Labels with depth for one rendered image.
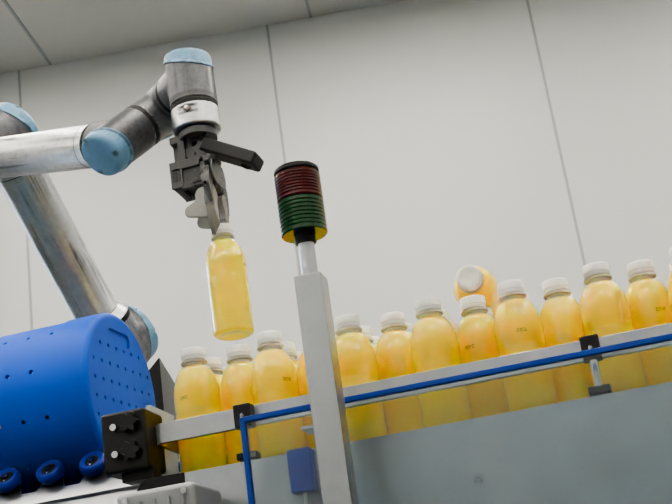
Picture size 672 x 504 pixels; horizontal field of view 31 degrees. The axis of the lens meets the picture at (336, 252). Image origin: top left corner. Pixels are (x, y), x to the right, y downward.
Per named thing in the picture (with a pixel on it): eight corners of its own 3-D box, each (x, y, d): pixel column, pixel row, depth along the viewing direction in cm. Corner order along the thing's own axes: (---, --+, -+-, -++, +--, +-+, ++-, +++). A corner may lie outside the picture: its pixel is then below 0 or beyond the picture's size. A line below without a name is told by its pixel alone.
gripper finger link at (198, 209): (190, 240, 216) (187, 197, 221) (221, 232, 215) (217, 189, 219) (183, 232, 213) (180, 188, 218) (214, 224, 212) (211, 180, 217)
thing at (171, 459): (167, 490, 203) (161, 417, 207) (180, 488, 202) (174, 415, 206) (142, 483, 193) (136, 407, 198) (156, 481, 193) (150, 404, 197)
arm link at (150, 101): (113, 120, 237) (139, 90, 228) (151, 93, 245) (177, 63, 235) (145, 157, 238) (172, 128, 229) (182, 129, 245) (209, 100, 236)
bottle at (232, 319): (208, 333, 208) (196, 234, 214) (222, 343, 215) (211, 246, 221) (246, 325, 207) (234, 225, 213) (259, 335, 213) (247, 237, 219)
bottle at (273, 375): (252, 469, 181) (238, 350, 187) (291, 469, 185) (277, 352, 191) (276, 459, 175) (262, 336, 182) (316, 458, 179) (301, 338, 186)
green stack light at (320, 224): (289, 247, 168) (285, 215, 170) (333, 237, 167) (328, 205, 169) (275, 233, 162) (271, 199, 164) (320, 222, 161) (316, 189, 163)
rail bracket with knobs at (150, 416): (130, 491, 183) (125, 425, 186) (174, 483, 181) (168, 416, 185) (101, 484, 174) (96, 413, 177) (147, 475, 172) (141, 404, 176)
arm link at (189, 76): (197, 70, 237) (220, 45, 229) (204, 127, 233) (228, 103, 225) (153, 63, 232) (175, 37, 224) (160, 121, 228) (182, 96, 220)
